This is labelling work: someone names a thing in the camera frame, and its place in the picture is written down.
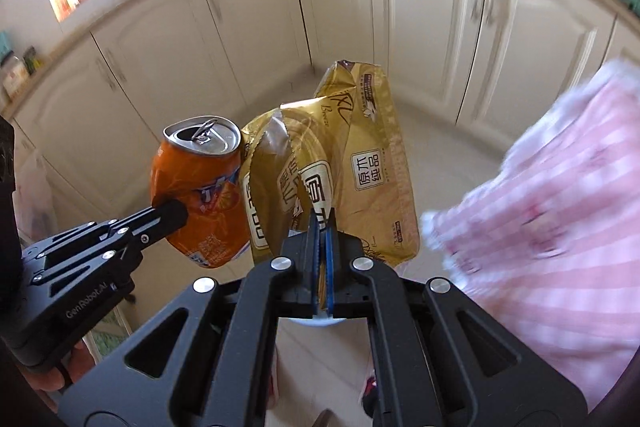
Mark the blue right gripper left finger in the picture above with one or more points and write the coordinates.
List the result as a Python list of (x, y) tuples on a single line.
[(300, 297)]

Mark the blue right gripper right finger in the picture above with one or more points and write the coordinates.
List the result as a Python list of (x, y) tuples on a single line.
[(344, 294)]

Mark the gold snack bag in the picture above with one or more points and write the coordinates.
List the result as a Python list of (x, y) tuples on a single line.
[(336, 156)]

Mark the crushed orange soda can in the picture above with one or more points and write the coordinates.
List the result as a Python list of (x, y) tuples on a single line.
[(199, 164)]

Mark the cream lower kitchen cabinets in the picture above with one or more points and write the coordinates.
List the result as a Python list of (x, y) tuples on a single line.
[(491, 67)]

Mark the person's left hand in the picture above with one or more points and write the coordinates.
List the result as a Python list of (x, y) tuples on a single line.
[(79, 363)]

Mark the pink checkered tablecloth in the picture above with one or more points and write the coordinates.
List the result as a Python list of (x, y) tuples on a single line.
[(550, 246)]

